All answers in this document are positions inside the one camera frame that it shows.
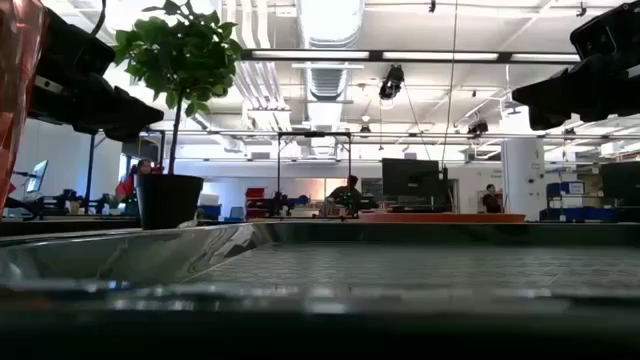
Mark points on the person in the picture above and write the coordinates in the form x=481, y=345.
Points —
x=127, y=187
x=346, y=194
x=492, y=201

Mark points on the silver ventilation duct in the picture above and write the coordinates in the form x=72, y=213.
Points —
x=327, y=75

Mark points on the black overhead light bar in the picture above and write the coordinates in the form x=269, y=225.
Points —
x=375, y=56

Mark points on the black screen beside pillar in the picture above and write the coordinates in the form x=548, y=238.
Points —
x=621, y=182

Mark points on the white round pillar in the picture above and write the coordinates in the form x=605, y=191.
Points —
x=522, y=175

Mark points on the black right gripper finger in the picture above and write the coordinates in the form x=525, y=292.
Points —
x=546, y=118
x=547, y=92

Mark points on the large black monitor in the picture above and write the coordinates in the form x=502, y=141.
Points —
x=410, y=180

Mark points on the orange round plate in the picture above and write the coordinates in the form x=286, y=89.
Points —
x=440, y=218

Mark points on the black background table frame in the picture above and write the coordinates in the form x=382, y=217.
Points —
x=90, y=170

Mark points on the black hanging overhead camera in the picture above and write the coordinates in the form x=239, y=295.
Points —
x=391, y=82

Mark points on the black background rig frame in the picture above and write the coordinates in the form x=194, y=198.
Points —
x=279, y=170

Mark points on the red faceted plastic cup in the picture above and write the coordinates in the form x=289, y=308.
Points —
x=17, y=75

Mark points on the green plant in black pot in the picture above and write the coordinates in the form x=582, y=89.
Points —
x=175, y=60

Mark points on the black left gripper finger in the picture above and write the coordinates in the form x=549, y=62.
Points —
x=125, y=134
x=135, y=111

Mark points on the dark green plastic tray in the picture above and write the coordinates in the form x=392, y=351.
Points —
x=400, y=265

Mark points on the blue storage bin rack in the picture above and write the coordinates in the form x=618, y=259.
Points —
x=575, y=214

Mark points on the red storage bin stack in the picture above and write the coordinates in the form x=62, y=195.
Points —
x=255, y=202

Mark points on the small lit computer monitor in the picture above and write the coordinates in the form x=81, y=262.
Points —
x=37, y=176

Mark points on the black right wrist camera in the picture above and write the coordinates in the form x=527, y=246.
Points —
x=607, y=30

